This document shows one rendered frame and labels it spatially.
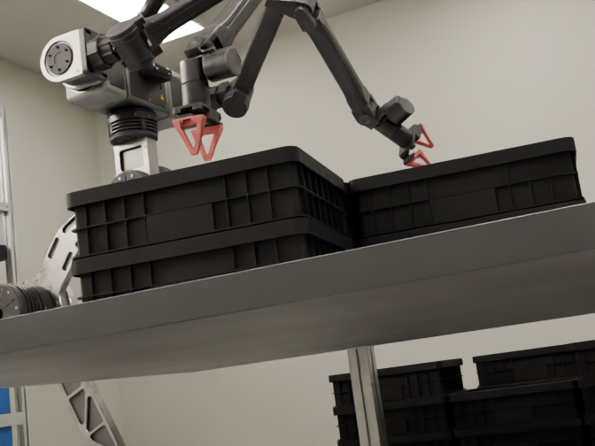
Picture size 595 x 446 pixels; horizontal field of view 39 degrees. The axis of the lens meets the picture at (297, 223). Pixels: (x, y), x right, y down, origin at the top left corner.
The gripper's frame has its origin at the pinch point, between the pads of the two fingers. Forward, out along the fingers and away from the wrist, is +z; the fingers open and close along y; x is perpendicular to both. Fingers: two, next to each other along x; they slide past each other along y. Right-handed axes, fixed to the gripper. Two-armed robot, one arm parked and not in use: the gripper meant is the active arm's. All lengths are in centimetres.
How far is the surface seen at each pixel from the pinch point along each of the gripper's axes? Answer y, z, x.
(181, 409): 347, 61, 185
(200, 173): -37.7, 14.0, -16.5
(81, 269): -38.2, 26.0, 5.0
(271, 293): -76, 38, -40
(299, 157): -35.5, 13.9, -31.9
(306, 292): -76, 38, -44
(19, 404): 160, 47, 167
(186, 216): -37.4, 20.2, -13.4
